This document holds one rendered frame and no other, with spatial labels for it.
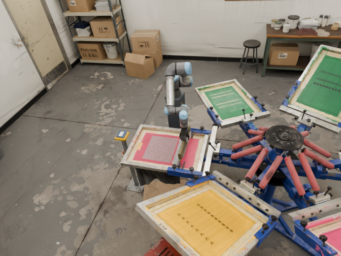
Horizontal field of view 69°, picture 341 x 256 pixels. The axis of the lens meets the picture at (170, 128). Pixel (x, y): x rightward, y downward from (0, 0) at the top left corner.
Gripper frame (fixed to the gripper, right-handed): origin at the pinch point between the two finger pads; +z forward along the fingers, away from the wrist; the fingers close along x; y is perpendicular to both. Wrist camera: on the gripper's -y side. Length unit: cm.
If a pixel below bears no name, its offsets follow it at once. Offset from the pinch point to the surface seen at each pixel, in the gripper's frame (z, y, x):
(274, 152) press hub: -5, -3, -81
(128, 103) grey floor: 110, 187, 162
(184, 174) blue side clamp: 10.2, -30.5, -6.0
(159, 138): 13.6, 12.9, 31.6
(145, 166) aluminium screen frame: 10.0, -29.2, 32.5
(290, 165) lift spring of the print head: -14, -23, -91
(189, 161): 13.5, -11.8, -6.2
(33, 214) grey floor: 109, -60, 194
